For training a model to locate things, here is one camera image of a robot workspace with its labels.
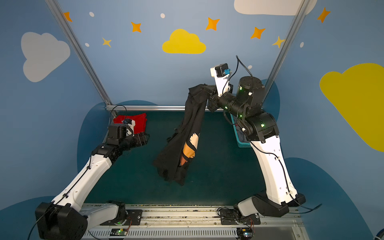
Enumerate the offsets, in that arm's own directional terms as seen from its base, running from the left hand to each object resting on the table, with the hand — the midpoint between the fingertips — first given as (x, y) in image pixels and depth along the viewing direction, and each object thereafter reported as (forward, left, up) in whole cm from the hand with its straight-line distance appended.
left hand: (146, 135), depth 80 cm
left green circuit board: (-42, +10, -23) cm, 48 cm away
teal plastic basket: (+8, -59, -15) cm, 61 cm away
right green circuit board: (-41, -51, -22) cm, 70 cm away
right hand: (-1, -30, +34) cm, 45 cm away
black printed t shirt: (-13, -21, +10) cm, 26 cm away
